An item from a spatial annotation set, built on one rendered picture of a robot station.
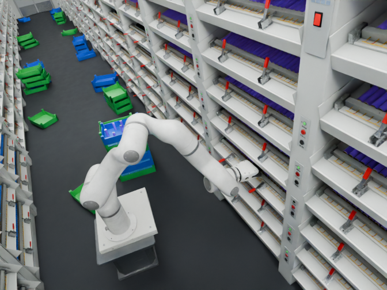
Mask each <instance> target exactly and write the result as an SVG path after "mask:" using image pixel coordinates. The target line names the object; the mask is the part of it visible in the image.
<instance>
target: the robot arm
mask: <svg viewBox="0 0 387 290"><path fill-rule="evenodd" d="M148 135H154V136H155V137H157V138H158V139H159V140H161V141H162V142H164V143H167V144H171V145H172V146H173V147H174V148H175V149H176V150H177V151H178V152H179V153H180V154H181V155H182V156H183V157H184V158H185V159H186V160H187V161H188V162H189V163H190V164H191V165H192V166H193V167H195V168H196V169H197V170H198V171H199V172H201V173H202V174H203V175H204V179H203V181H204V185H205V188H206V189H207V191H208V192H210V193H212V192H216V191H221V192H222V193H223V194H225V195H226V196H228V197H234V196H236V195H237V194H238V193H239V190H240V189H239V185H238V183H239V182H244V181H249V180H253V179H255V178H257V177H261V175H262V174H261V172H260V171H262V169H261V168H260V167H259V166H258V165H257V164H255V163H250V161H247V160H245V161H242V162H239V163H237V164H235V165H234V166H232V167H229V168H227V169H226V168H224V167H223V166H222V165H221V164H220V163H219V162H218V161H217V160H216V159H214V158H213V157H212V156H211V155H210V154H209V153H208V151H207V150H206V149H205V148H204V147H203V146H202V144H201V143H200V142H199V141H198V140H197V138H196V137H194V135H193V134H192V133H191V132H190V131H189V129H188V128H187V127H186V126H185V125H184V124H183V123H181V122H180V121H177V120H160V119H155V118H152V117H150V116H148V115H147V114H144V113H136V114H133V115H131V116H130V117H129V118H128V119H127V120H126V123H125V125H124V130H123V134H122V138H121V140H120V143H119V145H118V147H115V148H113V149H111V150H110V151H109V152H108V153H107V155H106V156H105V158H104V159H103V161H102V162H101V164H96V165H93V166H92V167H91V168H90V169H89V171H88V173H87V175H86V178H85V182H84V185H83V187H82V190H81V194H80V202H81V204H82V206H83V207H84V208H86V209H89V210H96V211H97V213H98V214H99V215H100V217H101V218H102V220H103V221H104V223H105V225H104V235H105V236H106V238H107V239H108V240H110V241H112V242H121V241H124V240H126V239H127V238H129V237H130V236H131V235H132V234H133V233H134V231H135V229H136V226H137V219H136V217H135V215H134V214H133V213H132V212H130V211H125V210H124V208H123V206H122V205H121V203H120V201H119V199H118V197H117V191H116V182H117V180H118V178H119V177H120V175H121V173H122V172H123V171H124V170H125V169H126V167H127V166H128V165H136V164H137V163H139V162H140V161H141V159H142V158H143V156H144V154H145V151H146V146H147V138H148Z"/></svg>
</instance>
